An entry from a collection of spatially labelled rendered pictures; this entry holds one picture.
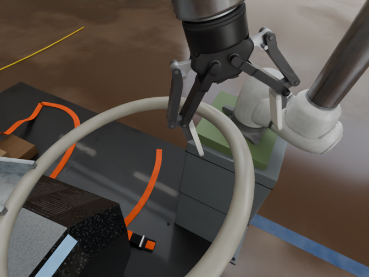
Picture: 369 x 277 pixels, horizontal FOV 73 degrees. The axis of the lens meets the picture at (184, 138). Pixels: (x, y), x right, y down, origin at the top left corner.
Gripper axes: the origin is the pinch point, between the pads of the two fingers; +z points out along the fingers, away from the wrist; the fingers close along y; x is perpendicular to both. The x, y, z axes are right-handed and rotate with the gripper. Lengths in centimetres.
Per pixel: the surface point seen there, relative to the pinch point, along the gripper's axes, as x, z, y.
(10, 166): -12.3, -0.4, 47.6
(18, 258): -6, 25, 64
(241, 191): 10.3, 1.2, 2.9
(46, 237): -11, 27, 58
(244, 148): 2.6, 1.3, -0.2
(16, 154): -114, 62, 136
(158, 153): -116, 107, 44
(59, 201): -29, 33, 62
